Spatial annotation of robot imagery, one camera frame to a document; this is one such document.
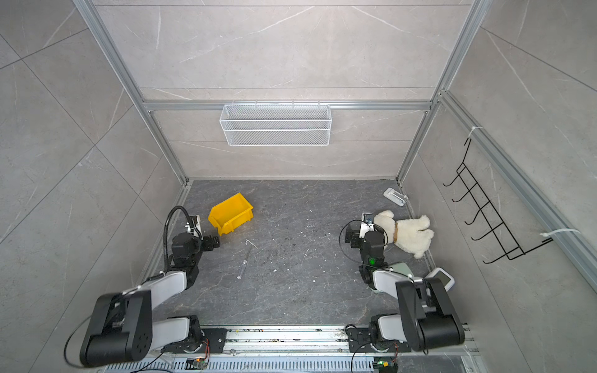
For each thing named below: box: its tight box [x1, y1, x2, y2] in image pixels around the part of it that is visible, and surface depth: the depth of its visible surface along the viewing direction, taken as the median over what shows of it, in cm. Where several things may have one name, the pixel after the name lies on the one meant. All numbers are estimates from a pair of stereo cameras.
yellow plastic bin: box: [208, 192, 255, 237], surface depth 103 cm
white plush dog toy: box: [373, 209, 435, 258], surface depth 92 cm
